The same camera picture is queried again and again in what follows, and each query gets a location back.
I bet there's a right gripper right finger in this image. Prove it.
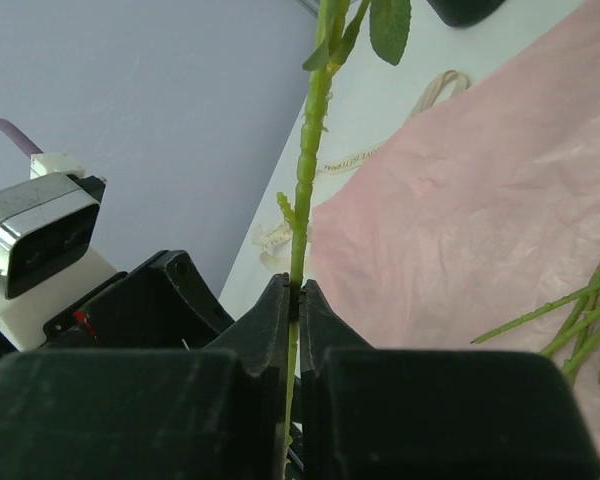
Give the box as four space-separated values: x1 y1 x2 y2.
299 280 372 479

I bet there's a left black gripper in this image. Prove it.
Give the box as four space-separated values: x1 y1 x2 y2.
0 249 236 381

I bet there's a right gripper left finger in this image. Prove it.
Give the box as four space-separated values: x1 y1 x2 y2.
205 274 290 479

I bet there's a cream gold-lettered ribbon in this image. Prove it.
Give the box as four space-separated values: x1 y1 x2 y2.
251 70 470 273

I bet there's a purple wrapping paper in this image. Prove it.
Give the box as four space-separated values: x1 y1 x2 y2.
307 4 600 480

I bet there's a pink flower bunch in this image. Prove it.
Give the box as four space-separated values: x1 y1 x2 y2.
472 259 600 385

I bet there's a black conical vase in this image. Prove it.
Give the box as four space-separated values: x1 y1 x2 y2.
427 0 504 28

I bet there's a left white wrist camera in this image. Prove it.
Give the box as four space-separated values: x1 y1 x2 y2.
0 173 116 351

